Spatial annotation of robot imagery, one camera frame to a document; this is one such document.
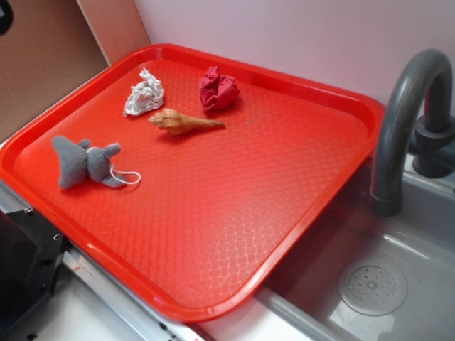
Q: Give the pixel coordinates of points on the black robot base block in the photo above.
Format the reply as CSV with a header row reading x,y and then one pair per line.
x,y
31,254

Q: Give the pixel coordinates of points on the crumpled red paper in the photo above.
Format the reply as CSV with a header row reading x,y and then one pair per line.
x,y
217,91

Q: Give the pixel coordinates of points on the crumpled white paper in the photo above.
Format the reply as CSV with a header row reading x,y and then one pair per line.
x,y
145,96

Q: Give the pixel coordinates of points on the red plastic tray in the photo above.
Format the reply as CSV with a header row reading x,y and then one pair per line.
x,y
216,210

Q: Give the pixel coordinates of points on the brown spiral seashell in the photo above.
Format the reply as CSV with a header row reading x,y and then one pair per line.
x,y
176,123

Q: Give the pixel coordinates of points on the grey plush elephant toy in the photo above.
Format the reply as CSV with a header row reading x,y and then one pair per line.
x,y
82,161

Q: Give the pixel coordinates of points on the grey plastic sink basin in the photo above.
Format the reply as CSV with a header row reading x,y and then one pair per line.
x,y
419,241

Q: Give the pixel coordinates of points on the round sink drain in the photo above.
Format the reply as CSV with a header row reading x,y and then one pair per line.
x,y
372,287

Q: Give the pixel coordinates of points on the grey plastic faucet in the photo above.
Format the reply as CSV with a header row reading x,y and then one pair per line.
x,y
418,122

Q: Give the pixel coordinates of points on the brown cardboard panel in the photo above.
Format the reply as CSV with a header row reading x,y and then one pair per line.
x,y
50,48

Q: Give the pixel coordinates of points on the aluminium frame rail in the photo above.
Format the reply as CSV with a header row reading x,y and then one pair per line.
x,y
87,304

